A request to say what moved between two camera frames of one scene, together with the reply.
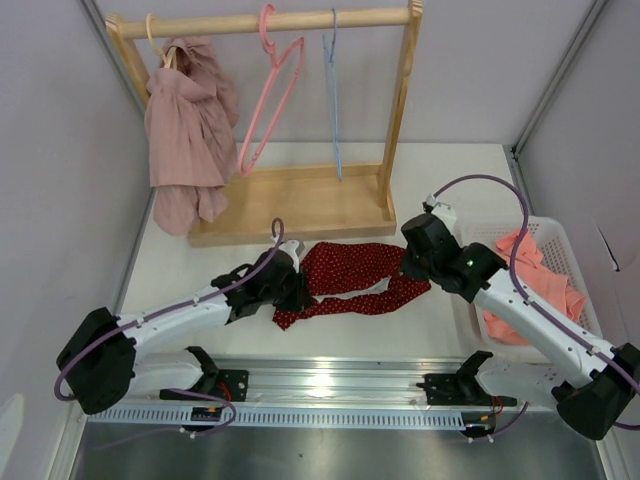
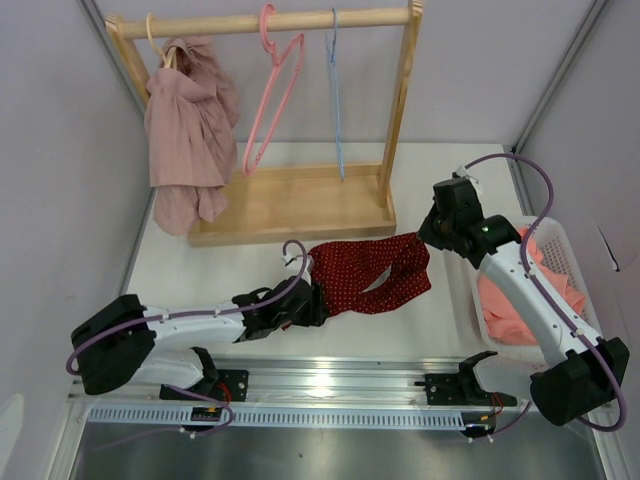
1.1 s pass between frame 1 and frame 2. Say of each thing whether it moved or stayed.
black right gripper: moved
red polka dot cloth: stayed
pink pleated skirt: stayed
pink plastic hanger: stayed
